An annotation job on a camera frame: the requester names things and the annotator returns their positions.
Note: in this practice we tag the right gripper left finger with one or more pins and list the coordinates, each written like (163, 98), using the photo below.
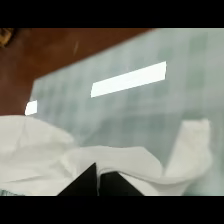
(86, 184)

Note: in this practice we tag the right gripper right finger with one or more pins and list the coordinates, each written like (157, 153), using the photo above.
(116, 186)

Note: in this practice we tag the white shirt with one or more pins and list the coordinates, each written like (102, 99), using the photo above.
(36, 156)

